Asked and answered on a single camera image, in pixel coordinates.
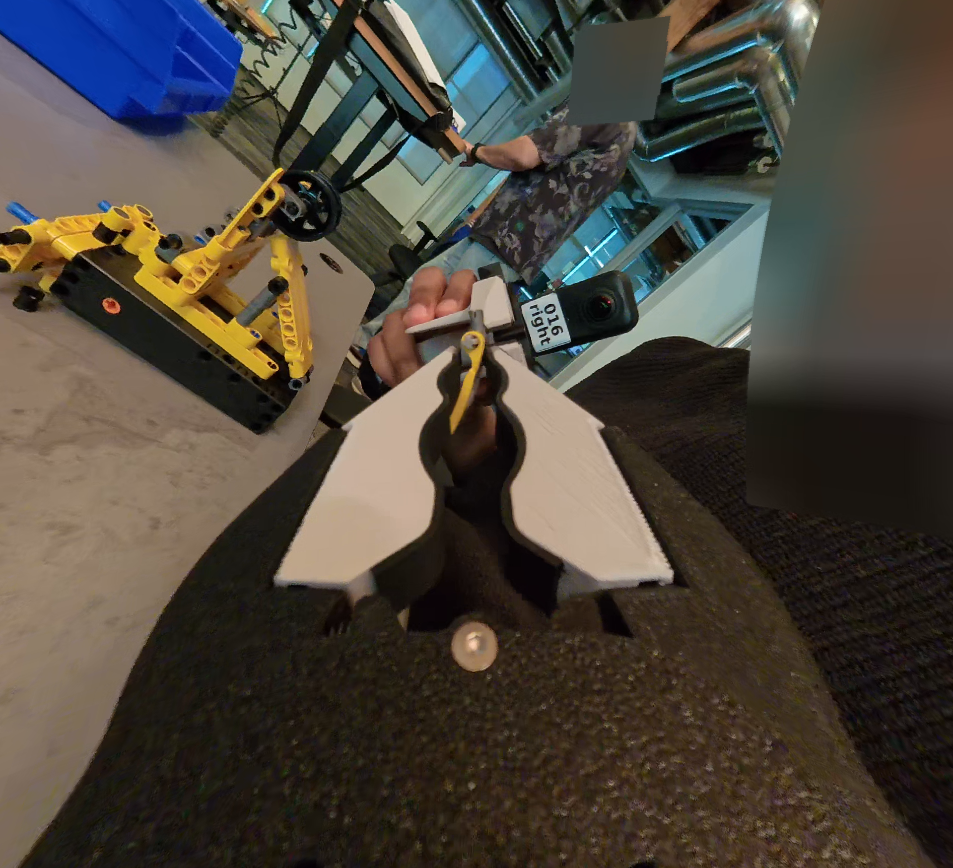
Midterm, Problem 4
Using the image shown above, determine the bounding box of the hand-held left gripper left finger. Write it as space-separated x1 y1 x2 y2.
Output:
274 350 466 604

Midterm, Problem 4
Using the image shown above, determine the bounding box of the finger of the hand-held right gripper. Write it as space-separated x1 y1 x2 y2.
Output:
406 312 482 346
471 277 516 334

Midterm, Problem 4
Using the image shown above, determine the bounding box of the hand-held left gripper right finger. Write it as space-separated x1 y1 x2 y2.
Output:
484 353 675 602

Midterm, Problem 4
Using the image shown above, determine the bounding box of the yellow curved toy panel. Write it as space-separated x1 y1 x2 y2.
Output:
449 331 488 435

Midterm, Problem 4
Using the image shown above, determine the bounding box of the yellow black toy crane model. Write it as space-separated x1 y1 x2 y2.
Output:
0 168 345 435

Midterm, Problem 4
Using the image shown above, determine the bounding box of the person's right hand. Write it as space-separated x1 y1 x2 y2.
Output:
367 268 498 485

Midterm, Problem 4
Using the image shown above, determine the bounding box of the black office chair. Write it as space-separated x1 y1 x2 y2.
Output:
391 220 440 281

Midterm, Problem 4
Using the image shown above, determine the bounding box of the wooden top desk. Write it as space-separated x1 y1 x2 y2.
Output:
272 0 466 192

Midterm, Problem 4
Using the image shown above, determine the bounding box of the blue storage bin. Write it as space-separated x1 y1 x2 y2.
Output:
0 0 244 135

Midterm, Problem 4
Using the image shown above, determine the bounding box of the silver ventilation duct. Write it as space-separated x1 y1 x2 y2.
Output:
640 0 827 169

